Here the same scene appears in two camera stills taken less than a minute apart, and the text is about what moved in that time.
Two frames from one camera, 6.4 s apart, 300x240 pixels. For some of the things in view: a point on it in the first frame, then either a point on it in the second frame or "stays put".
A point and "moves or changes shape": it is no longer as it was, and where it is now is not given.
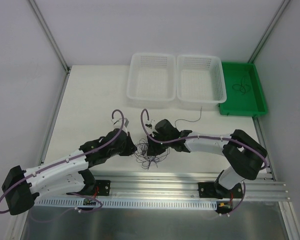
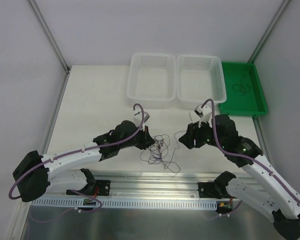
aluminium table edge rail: (185, 186) stays put
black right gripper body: (152, 144) → (190, 136)
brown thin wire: (244, 88) stays put
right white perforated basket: (200, 82) stays put
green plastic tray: (245, 95) stays put
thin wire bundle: (141, 156) moves or changes shape
